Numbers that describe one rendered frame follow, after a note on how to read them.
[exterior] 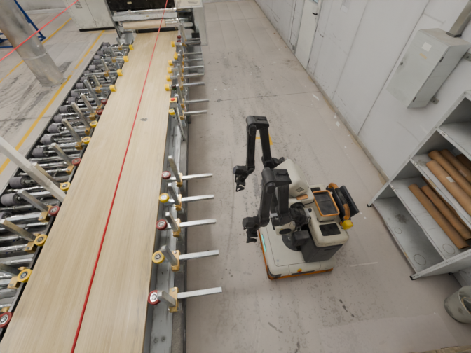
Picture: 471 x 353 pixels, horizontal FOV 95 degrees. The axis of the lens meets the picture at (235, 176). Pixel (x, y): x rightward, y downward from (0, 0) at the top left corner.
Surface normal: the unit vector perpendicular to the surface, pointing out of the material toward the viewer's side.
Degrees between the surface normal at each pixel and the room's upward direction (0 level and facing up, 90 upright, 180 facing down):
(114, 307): 0
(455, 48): 90
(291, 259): 0
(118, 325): 0
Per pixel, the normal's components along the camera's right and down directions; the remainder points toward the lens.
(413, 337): -0.03, -0.63
